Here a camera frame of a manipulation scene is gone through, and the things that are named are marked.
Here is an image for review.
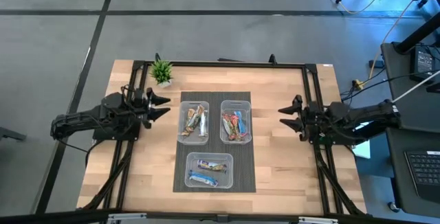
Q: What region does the clear wide plastic container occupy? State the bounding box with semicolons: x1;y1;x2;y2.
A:
184;152;234;189

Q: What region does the red granola bar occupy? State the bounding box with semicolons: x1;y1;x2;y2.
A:
228;113;243;142
221;113;233;137

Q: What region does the black chair base leg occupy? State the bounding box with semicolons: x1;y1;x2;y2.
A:
0;126;27;143

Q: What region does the black keyboard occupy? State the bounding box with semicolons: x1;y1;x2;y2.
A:
404;150;440;201

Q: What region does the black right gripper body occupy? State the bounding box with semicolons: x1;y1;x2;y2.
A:
300;100;326;142

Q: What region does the snack bars pair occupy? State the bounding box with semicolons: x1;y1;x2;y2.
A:
199;110;209;138

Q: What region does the dark grey woven mat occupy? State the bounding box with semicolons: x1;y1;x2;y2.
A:
173;91;257;194

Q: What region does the purple granola bar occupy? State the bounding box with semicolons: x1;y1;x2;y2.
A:
197;159;228;174

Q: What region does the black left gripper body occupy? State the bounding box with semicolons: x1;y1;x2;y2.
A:
132;87;155;130

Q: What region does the black desk leg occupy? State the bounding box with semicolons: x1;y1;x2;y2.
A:
393;10;440;55

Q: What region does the clear tall plastic container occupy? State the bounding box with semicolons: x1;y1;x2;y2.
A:
219;100;252;146
177;100;210;146

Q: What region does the black desk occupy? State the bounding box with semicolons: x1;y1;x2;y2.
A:
380;41;440;218

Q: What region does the black aluminium table frame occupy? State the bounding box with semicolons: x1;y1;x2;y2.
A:
77;54;367;224

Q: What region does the white cable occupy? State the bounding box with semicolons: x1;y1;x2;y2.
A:
391;78;440;104

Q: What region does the small green potted plant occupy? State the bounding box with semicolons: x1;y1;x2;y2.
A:
150;60;175;88

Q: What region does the black power supply box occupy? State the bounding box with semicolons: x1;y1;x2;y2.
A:
410;47;437;82

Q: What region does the blue granola bar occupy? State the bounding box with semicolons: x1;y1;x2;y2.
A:
235;110;249;137
188;170;219;188

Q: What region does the yellow power cord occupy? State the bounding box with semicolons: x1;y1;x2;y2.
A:
368;0;440;79

